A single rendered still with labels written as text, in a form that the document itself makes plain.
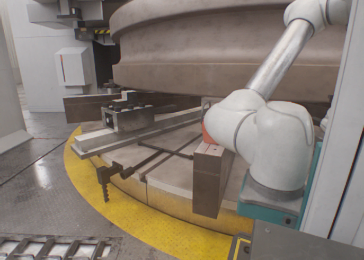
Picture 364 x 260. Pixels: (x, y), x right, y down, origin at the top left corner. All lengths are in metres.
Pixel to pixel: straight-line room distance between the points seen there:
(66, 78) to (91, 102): 1.96
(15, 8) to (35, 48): 0.94
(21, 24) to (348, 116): 5.89
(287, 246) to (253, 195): 0.26
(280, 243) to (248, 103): 0.43
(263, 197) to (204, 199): 0.51
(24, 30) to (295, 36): 5.61
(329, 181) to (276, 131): 0.15
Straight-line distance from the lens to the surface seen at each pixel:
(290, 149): 0.52
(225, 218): 1.39
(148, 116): 2.03
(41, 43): 5.61
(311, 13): 0.94
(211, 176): 0.96
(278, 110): 0.52
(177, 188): 1.34
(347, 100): 0.40
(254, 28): 1.68
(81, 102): 3.00
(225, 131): 0.62
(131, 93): 2.02
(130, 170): 1.47
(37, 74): 5.73
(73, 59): 4.75
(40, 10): 4.46
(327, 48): 1.81
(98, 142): 1.92
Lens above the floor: 1.09
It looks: 17 degrees down
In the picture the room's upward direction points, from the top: straight up
